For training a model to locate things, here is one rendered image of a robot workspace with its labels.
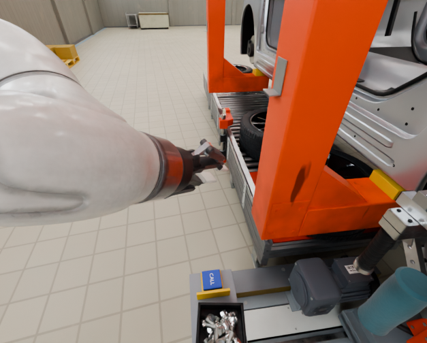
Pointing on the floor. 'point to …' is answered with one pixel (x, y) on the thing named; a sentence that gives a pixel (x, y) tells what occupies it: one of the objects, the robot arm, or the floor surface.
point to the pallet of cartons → (66, 51)
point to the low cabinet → (154, 20)
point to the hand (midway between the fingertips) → (213, 171)
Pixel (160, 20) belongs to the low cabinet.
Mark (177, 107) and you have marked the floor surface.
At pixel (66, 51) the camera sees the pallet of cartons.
